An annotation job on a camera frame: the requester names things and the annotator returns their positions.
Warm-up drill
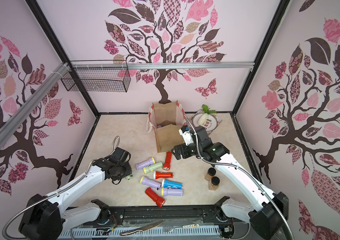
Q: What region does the purple flashlight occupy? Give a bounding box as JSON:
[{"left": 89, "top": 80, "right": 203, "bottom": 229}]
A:
[
  {"left": 136, "top": 157, "right": 156, "bottom": 170},
  {"left": 140, "top": 176, "right": 162, "bottom": 190},
  {"left": 161, "top": 188, "right": 183, "bottom": 197}
]

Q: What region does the brown jute tote bag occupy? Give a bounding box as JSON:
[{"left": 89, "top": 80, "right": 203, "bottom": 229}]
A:
[{"left": 147, "top": 101, "right": 186, "bottom": 153}]

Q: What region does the red flashlight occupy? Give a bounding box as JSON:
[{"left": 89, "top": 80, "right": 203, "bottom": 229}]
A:
[
  {"left": 145, "top": 188, "right": 165, "bottom": 208},
  {"left": 163, "top": 152, "right": 172, "bottom": 171},
  {"left": 153, "top": 171, "right": 173, "bottom": 179}
]

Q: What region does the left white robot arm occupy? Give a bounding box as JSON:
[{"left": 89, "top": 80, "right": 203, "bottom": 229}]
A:
[{"left": 2, "top": 136, "right": 132, "bottom": 240}]

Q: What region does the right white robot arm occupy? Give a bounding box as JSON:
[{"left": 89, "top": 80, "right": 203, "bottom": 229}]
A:
[{"left": 171, "top": 126, "right": 294, "bottom": 240}]

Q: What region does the spice jar black lid rear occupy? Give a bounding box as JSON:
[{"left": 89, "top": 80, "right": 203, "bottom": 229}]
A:
[{"left": 205, "top": 168, "right": 216, "bottom": 181}]

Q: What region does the white toy radish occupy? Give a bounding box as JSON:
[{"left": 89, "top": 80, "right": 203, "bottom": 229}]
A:
[{"left": 198, "top": 105, "right": 217, "bottom": 126}]

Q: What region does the blue flashlight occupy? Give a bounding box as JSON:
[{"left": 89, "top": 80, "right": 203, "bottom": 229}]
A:
[{"left": 162, "top": 179, "right": 182, "bottom": 189}]

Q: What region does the butter knife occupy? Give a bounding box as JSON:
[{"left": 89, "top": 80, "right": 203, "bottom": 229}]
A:
[{"left": 120, "top": 221, "right": 163, "bottom": 237}]

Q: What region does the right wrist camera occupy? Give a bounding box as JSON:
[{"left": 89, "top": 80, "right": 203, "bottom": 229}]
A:
[{"left": 179, "top": 125, "right": 194, "bottom": 146}]

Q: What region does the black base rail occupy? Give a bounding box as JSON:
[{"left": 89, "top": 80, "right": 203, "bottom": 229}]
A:
[{"left": 67, "top": 204, "right": 227, "bottom": 226}]

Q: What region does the grey slotted cable duct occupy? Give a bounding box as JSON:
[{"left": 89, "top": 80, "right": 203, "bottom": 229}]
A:
[{"left": 56, "top": 224, "right": 222, "bottom": 240}]

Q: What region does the black wire basket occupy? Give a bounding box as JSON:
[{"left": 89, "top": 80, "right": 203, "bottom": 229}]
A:
[{"left": 61, "top": 60, "right": 131, "bottom": 93}]

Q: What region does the diagonal aluminium rail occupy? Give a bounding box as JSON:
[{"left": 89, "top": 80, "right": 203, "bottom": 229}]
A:
[{"left": 0, "top": 63, "right": 70, "bottom": 149}]

